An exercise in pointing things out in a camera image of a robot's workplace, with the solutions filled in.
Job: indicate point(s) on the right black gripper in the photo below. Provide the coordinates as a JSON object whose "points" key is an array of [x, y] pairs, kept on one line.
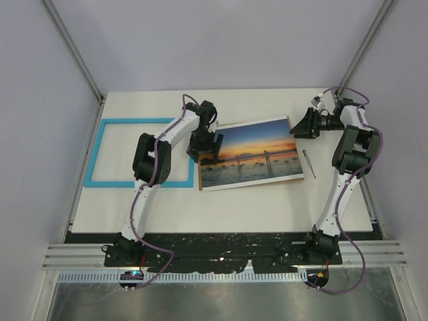
{"points": [[306, 128]]}

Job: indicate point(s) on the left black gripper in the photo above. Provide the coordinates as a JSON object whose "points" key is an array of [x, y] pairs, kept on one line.
{"points": [[196, 148]]}

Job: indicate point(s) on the small screwdriver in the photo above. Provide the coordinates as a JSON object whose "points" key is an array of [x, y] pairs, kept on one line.
{"points": [[307, 158]]}

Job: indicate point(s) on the sunset photo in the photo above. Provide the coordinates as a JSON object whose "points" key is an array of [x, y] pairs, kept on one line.
{"points": [[251, 153]]}

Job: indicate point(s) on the blue picture frame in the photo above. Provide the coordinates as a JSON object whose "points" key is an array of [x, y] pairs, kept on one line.
{"points": [[90, 183]]}

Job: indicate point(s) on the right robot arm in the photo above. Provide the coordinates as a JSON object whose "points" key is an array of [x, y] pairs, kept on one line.
{"points": [[358, 148]]}

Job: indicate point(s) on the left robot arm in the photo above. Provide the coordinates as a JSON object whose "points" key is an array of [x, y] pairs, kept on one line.
{"points": [[152, 166]]}

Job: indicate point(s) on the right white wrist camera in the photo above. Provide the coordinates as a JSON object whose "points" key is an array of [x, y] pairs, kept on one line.
{"points": [[318, 102]]}

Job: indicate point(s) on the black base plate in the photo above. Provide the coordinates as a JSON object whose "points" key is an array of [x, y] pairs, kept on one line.
{"points": [[218, 253]]}

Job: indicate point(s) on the left aluminium post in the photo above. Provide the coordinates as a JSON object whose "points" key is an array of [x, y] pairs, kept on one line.
{"points": [[72, 48]]}

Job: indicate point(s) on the aluminium post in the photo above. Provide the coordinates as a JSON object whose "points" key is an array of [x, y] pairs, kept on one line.
{"points": [[72, 48], [373, 30]]}

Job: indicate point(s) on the aluminium rail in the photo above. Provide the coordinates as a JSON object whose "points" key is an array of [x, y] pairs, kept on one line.
{"points": [[377, 254]]}

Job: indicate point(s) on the right aluminium post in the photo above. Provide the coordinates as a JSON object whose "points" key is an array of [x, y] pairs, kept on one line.
{"points": [[373, 30]]}

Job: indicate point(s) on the perforated cable duct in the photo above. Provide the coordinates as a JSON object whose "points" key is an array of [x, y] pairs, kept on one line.
{"points": [[82, 277]]}

